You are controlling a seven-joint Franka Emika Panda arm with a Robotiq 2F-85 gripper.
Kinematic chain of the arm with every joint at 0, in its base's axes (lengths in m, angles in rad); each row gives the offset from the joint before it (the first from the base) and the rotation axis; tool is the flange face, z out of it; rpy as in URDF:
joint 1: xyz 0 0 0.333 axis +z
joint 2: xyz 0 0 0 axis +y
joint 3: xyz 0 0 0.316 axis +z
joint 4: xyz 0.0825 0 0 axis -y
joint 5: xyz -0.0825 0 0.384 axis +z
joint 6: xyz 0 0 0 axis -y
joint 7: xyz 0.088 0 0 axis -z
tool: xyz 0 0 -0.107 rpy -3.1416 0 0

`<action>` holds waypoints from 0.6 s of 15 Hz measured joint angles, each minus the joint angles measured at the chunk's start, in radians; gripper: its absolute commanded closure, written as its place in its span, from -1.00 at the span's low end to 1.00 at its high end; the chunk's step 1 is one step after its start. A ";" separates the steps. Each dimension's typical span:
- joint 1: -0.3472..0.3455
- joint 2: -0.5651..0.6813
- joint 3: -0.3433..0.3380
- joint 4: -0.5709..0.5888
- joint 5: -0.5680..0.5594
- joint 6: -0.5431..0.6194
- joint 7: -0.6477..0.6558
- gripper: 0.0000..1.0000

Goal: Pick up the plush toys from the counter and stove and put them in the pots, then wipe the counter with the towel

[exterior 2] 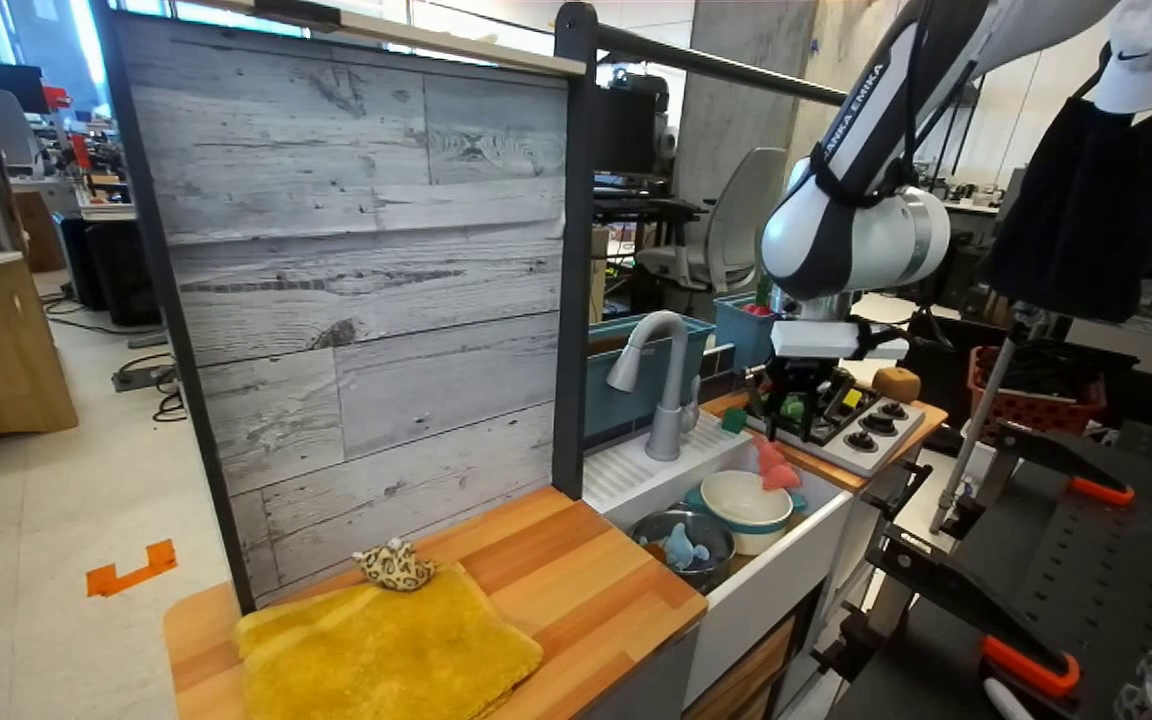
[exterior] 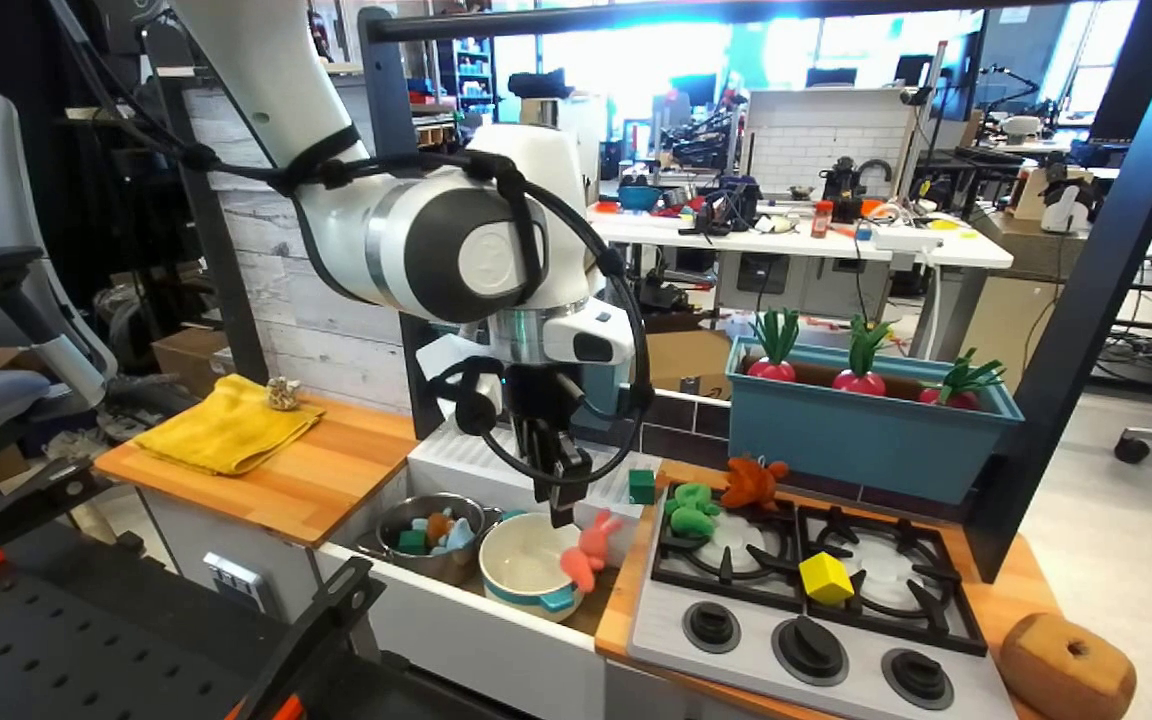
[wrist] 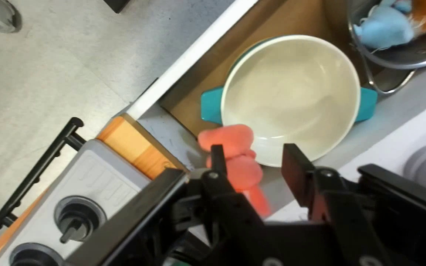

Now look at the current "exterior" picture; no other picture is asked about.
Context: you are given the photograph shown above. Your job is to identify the yellow towel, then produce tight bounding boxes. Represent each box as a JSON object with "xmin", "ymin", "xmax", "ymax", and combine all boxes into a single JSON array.
[{"xmin": 131, "ymin": 374, "xmax": 329, "ymax": 481}]

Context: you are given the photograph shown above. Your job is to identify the teal planter box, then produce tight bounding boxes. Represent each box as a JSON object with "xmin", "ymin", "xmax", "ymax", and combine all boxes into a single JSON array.
[{"xmin": 729, "ymin": 350, "xmax": 1027, "ymax": 508}]

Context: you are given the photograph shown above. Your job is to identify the black stove knob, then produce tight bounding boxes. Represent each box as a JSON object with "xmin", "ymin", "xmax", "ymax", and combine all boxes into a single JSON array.
[
  {"xmin": 772, "ymin": 613, "xmax": 854, "ymax": 687},
  {"xmin": 682, "ymin": 598, "xmax": 745, "ymax": 655},
  {"xmin": 881, "ymin": 646, "xmax": 961, "ymax": 713}
]

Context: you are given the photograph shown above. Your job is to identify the orange plush toy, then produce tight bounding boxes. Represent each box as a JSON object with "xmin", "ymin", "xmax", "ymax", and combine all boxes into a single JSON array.
[{"xmin": 715, "ymin": 453, "xmax": 795, "ymax": 519}]

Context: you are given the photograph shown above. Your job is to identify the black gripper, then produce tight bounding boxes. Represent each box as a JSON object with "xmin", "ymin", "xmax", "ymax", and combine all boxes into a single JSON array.
[{"xmin": 506, "ymin": 359, "xmax": 598, "ymax": 529}]

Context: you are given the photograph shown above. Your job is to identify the yellow block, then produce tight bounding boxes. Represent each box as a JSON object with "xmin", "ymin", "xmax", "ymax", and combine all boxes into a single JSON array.
[{"xmin": 795, "ymin": 547, "xmax": 860, "ymax": 613}]

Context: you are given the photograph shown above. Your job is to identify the white workshop table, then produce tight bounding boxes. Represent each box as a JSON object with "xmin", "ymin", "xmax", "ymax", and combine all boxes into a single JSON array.
[{"xmin": 587, "ymin": 205, "xmax": 1018, "ymax": 365}]

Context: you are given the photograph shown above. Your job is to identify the pink bunny plush toy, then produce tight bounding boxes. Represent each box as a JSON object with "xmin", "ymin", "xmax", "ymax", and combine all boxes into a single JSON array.
[{"xmin": 557, "ymin": 514, "xmax": 624, "ymax": 598}]

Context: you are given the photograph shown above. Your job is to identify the brown cardboard box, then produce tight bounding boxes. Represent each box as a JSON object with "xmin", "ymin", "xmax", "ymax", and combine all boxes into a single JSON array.
[
  {"xmin": 639, "ymin": 325, "xmax": 735, "ymax": 399},
  {"xmin": 154, "ymin": 321, "xmax": 238, "ymax": 399}
]

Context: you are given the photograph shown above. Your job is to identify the brown wooden rock with hole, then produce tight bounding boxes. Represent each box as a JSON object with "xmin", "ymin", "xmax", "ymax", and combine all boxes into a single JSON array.
[{"xmin": 998, "ymin": 608, "xmax": 1142, "ymax": 720}]

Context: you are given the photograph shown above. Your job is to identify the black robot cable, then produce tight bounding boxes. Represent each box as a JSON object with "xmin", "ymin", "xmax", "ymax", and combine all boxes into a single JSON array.
[{"xmin": 189, "ymin": 126, "xmax": 656, "ymax": 494}]

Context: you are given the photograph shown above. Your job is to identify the leopard print plush toy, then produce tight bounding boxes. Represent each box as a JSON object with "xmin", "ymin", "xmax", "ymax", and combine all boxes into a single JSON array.
[{"xmin": 263, "ymin": 375, "xmax": 310, "ymax": 418}]

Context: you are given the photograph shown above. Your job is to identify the green plush toy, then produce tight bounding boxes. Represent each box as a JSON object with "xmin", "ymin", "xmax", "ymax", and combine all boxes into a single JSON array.
[{"xmin": 661, "ymin": 481, "xmax": 725, "ymax": 547}]

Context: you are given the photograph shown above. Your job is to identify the teal pot cream inside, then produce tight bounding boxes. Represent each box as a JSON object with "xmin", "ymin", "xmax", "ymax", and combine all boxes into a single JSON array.
[{"xmin": 476, "ymin": 514, "xmax": 607, "ymax": 623}]

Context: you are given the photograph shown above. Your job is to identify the red radish toy green leaves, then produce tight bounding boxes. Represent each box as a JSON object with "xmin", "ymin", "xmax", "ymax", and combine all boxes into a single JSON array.
[
  {"xmin": 749, "ymin": 307, "xmax": 805, "ymax": 388},
  {"xmin": 915, "ymin": 350, "xmax": 1008, "ymax": 412},
  {"xmin": 827, "ymin": 318, "xmax": 895, "ymax": 399}
]

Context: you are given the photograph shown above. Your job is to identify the whitewashed wood backsplash panel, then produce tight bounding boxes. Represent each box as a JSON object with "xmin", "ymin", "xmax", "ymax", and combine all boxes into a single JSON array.
[{"xmin": 189, "ymin": 94, "xmax": 422, "ymax": 418}]

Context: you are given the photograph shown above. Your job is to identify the blue and brown plush toy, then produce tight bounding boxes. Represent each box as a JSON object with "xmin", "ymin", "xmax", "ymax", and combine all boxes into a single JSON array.
[{"xmin": 393, "ymin": 514, "xmax": 479, "ymax": 557}]

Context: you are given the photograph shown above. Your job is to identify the grey toy stove black grates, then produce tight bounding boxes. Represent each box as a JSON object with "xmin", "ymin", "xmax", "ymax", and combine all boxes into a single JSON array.
[{"xmin": 629, "ymin": 487, "xmax": 1026, "ymax": 720}]

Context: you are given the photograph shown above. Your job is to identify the blue metal beam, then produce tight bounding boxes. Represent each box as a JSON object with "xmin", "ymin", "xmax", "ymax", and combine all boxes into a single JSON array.
[{"xmin": 974, "ymin": 0, "xmax": 1152, "ymax": 585}]

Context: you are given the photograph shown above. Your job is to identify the black clamp orange handle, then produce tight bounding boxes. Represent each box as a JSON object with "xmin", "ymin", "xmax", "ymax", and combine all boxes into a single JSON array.
[
  {"xmin": 222, "ymin": 557, "xmax": 393, "ymax": 720},
  {"xmin": 0, "ymin": 455, "xmax": 114, "ymax": 603}
]

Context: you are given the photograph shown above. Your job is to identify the black perforated board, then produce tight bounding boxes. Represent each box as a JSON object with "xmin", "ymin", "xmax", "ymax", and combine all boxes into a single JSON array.
[{"xmin": 0, "ymin": 526, "xmax": 352, "ymax": 720}]

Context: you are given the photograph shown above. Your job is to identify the white sink basin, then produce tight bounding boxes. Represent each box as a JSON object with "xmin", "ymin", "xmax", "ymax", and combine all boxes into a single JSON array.
[{"xmin": 313, "ymin": 494, "xmax": 633, "ymax": 720}]

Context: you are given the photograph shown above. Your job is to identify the steel pot with handles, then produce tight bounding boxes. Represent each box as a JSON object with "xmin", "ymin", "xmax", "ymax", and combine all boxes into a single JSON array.
[{"xmin": 374, "ymin": 494, "xmax": 490, "ymax": 587}]

